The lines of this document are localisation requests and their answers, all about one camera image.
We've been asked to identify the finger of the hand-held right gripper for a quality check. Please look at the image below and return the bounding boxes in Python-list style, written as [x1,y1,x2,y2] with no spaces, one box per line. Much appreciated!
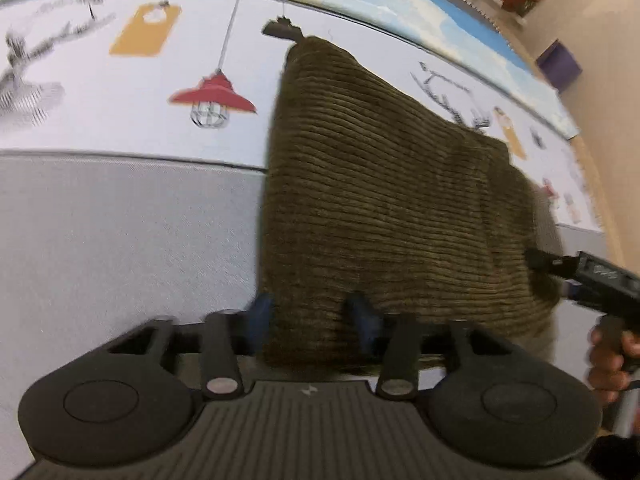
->
[525,246,582,281]

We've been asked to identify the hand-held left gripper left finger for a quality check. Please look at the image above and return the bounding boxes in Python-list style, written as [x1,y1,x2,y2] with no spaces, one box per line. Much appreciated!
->
[105,292,276,401]

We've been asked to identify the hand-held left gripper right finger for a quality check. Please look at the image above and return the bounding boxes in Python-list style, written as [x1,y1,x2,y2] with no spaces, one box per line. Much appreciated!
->
[345,291,511,402]

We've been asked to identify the dark olive corduroy pants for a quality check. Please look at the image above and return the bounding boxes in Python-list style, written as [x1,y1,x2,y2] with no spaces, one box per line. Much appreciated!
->
[260,35,567,377]

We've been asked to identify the person's right hand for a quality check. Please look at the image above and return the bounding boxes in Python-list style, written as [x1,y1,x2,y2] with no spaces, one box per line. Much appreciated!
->
[586,320,640,407]

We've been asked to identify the printed grey bed sheet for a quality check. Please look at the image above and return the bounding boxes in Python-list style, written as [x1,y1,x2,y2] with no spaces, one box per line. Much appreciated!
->
[0,0,608,480]

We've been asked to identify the purple box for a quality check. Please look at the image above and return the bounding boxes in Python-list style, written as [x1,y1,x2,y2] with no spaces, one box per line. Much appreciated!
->
[536,41,584,92]

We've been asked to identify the blue and white blanket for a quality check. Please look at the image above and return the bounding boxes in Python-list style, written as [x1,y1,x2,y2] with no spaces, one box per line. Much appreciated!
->
[0,0,582,142]

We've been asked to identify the wooden bed frame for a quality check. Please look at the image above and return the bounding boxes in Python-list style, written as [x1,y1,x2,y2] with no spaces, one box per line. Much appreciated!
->
[569,135,628,263]

